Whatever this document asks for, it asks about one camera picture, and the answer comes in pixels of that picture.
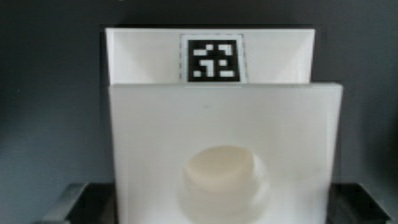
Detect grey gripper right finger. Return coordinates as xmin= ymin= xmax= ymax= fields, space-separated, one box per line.
xmin=330 ymin=183 xmax=393 ymax=224

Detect white lamp base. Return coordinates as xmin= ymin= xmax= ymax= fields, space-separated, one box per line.
xmin=105 ymin=28 xmax=343 ymax=224

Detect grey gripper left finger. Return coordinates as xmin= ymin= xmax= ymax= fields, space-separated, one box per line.
xmin=35 ymin=183 xmax=114 ymax=224

